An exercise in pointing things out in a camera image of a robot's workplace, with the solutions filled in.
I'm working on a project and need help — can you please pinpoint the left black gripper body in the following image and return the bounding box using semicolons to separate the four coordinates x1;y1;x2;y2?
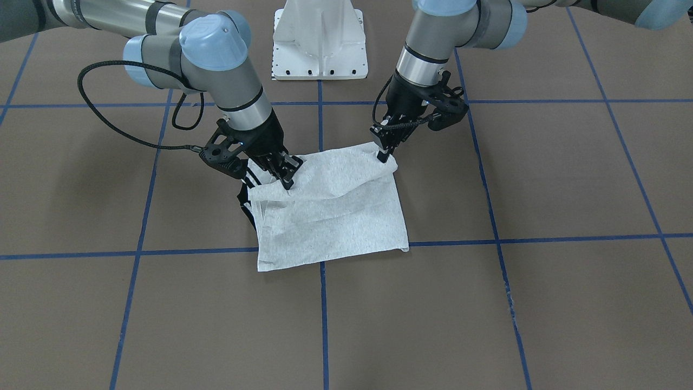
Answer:
370;73;435;154

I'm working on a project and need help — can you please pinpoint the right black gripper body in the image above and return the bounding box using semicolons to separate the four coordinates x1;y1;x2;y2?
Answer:
227;111;294;179

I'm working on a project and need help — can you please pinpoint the grey cartoon print t-shirt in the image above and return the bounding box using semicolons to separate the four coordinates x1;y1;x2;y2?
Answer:
245;142;409;272

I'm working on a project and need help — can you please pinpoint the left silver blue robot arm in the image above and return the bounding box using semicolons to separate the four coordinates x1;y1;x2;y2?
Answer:
370;1;691;163

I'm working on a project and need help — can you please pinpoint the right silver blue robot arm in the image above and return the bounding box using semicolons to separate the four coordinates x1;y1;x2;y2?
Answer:
1;1;303;189

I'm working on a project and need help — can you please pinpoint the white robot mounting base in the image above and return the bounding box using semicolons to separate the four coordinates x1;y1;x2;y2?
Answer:
271;1;369;81

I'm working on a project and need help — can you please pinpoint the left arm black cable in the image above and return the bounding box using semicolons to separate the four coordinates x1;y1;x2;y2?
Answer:
372;76;439;133

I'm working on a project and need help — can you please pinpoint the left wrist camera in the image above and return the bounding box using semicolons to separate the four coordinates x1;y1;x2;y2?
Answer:
427;70;469;131

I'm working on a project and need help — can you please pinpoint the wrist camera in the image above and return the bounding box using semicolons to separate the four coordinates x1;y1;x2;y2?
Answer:
198;119;247;180
427;70;469;131

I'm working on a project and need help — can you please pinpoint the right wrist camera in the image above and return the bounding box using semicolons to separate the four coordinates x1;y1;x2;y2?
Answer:
198;119;247;180

